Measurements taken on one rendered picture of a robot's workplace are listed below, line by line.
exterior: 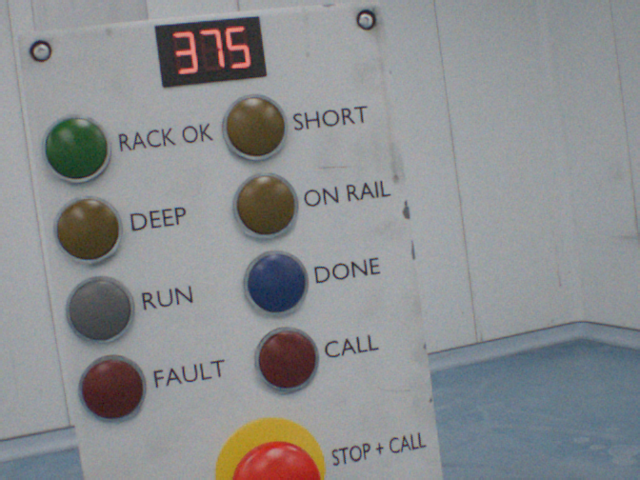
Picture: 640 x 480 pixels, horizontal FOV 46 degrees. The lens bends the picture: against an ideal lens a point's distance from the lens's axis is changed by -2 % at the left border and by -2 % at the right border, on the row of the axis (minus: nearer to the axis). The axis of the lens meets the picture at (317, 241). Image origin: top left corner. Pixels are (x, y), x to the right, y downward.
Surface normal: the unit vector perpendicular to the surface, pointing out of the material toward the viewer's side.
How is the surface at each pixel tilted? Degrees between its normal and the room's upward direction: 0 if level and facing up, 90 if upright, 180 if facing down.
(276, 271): 87
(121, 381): 88
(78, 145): 89
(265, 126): 90
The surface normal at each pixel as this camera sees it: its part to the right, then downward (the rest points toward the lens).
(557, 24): -0.94, 0.14
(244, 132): 0.15, 0.05
